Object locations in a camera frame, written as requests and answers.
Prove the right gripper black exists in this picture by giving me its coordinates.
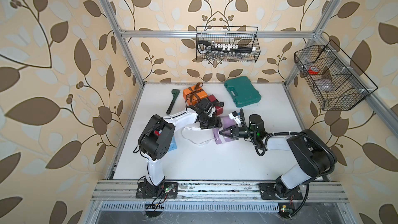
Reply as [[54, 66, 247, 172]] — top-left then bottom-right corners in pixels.
[[220, 124, 256, 140]]

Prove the purple gift box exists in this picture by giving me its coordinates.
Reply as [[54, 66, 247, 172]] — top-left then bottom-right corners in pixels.
[[213, 116, 237, 145]]

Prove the white ribbon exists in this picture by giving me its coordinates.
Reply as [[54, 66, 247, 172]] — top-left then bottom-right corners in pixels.
[[181, 127, 215, 146]]

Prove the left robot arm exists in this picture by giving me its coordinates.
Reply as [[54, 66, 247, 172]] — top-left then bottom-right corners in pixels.
[[137, 97, 224, 187]]

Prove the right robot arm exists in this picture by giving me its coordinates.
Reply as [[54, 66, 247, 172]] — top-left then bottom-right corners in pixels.
[[218, 109, 337, 197]]

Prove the dark red gift box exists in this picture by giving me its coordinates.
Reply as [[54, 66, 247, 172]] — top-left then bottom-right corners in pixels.
[[207, 94, 224, 116]]

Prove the black printed ribbon bow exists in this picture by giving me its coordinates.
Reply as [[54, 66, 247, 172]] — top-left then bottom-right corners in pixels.
[[212, 100, 224, 109]]

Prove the orange gift box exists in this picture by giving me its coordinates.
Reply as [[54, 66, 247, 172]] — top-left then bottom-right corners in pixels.
[[182, 83, 208, 106]]

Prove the brown ribbon bow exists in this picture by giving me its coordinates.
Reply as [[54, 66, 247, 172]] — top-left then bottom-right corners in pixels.
[[186, 82, 206, 104]]

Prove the blue gift box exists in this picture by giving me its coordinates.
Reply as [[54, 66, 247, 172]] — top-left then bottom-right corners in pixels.
[[169, 136, 177, 151]]

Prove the green plastic tool case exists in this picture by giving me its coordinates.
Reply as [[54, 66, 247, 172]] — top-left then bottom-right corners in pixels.
[[224, 76, 261, 107]]

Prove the red object in basket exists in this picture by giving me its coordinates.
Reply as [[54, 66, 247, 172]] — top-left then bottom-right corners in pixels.
[[308, 65, 320, 75]]

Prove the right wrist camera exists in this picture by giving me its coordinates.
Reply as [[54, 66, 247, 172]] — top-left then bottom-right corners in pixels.
[[228, 111, 241, 125]]

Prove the socket set rail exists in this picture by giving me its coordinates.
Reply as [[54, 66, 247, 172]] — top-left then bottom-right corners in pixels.
[[196, 40, 257, 55]]

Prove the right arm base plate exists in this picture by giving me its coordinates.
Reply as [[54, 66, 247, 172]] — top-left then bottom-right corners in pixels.
[[258, 183, 304, 200]]

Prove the black corrugated cable conduit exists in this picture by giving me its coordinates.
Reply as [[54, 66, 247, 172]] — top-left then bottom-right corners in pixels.
[[239, 108, 338, 218]]

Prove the black wire basket back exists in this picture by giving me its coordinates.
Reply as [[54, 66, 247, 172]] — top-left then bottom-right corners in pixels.
[[195, 25, 261, 63]]

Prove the black wire basket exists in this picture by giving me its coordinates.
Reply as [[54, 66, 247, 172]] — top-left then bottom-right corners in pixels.
[[195, 25, 261, 63], [294, 39, 378, 111]]

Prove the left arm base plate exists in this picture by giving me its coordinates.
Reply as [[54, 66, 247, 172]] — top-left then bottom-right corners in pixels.
[[135, 180, 179, 199]]

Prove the black wire basket right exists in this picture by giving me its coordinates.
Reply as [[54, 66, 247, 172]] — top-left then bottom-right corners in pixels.
[[294, 39, 378, 111]]

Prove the aluminium front rail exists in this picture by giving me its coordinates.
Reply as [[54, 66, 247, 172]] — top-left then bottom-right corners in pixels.
[[92, 180, 349, 203]]

